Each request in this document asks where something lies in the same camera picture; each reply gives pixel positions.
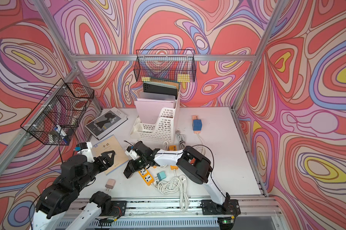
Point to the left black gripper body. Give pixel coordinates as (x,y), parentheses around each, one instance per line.
(92,169)

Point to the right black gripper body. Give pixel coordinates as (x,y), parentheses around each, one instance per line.
(139,164)

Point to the orange power strip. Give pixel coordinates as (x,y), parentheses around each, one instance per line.
(173,148)
(147,177)

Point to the pink usb charger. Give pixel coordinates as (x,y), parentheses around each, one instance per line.
(110,184)

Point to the teal plug adapter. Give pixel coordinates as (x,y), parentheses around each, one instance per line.
(161,176)

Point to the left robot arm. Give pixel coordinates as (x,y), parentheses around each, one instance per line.
(54,201)

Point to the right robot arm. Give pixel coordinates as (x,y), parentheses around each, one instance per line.
(195,166)

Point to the tan paper booklet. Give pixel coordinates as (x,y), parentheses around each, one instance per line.
(111,144)

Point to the grey portrait book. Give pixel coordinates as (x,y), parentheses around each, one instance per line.
(107,122)

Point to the pink folder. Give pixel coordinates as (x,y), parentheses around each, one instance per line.
(149,109)

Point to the white plastic file rack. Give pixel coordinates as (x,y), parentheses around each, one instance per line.
(162,130)

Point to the blue cube adapter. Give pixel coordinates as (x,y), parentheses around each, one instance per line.
(197,125)

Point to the pink power strip back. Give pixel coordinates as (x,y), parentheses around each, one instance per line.
(194,117)

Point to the black notebook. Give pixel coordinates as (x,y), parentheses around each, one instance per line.
(166,88)

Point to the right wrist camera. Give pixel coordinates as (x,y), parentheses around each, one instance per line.
(131,153)

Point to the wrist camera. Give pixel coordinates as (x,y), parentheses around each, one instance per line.
(131,153)
(85,148)

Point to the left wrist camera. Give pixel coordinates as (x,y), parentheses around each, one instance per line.
(85,148)

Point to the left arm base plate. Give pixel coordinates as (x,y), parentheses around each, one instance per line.
(112,208)

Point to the black wire basket left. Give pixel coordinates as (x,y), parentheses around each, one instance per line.
(58,115)

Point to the black wire basket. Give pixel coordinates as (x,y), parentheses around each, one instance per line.
(58,115)
(176,65)

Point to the black wire basket back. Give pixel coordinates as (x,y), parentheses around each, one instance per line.
(176,65)

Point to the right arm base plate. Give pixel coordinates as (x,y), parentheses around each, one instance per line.
(229,208)

